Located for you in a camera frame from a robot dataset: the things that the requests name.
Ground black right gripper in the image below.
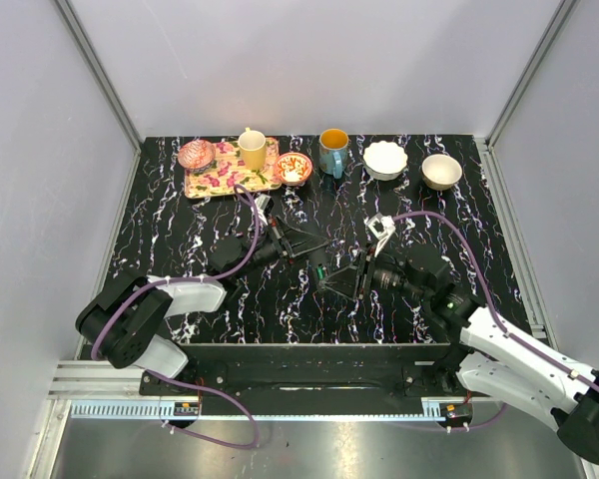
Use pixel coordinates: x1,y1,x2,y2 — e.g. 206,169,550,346
319,239,430,302

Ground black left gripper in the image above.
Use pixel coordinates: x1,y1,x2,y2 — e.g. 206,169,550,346
234,217,329,280

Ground black remote control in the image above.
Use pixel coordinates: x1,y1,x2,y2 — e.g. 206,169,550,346
308,247,329,290

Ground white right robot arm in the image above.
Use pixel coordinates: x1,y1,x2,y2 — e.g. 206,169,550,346
317,245,599,465

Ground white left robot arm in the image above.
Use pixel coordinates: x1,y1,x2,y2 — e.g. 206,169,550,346
75,216,327,369

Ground orange patterned bowl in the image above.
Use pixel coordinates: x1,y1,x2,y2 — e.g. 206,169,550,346
274,152,312,186

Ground floral rectangular tray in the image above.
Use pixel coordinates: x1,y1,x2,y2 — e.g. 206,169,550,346
184,137,281,200

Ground yellow mug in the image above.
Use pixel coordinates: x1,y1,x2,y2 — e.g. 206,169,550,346
238,128,267,171

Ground blue mug orange inside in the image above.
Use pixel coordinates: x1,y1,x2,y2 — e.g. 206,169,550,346
319,129,349,180

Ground white scalloped bowl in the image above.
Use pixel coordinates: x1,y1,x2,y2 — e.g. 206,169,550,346
362,141,408,181

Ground pink patterned bowl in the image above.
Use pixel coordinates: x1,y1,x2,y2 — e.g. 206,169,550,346
178,140,216,174

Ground cream floral bowl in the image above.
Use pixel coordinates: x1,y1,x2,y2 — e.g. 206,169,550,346
421,154,463,192

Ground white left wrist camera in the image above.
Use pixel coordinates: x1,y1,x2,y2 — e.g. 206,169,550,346
255,194,274,224

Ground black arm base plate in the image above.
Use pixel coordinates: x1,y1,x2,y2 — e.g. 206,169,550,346
141,359,467,397

